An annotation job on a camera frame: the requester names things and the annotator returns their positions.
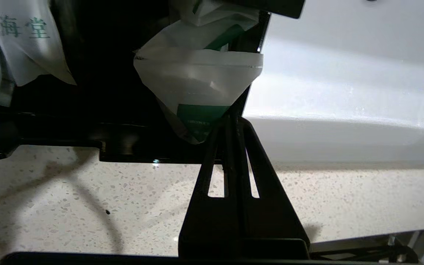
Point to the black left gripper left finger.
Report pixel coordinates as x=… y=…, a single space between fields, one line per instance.
x=208 y=224

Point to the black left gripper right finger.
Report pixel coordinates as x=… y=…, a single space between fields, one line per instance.
x=271 y=228

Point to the small clear green-label packet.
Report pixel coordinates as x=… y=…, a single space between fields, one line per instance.
x=197 y=81

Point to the black tray with white liner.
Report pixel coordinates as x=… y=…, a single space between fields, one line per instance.
x=105 y=110

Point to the clear green-print packet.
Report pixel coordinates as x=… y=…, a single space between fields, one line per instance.
x=204 y=14

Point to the clear packet with black comb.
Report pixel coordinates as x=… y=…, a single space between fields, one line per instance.
x=31 y=44

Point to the white ceramic sink basin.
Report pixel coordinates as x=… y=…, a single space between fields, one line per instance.
x=344 y=92

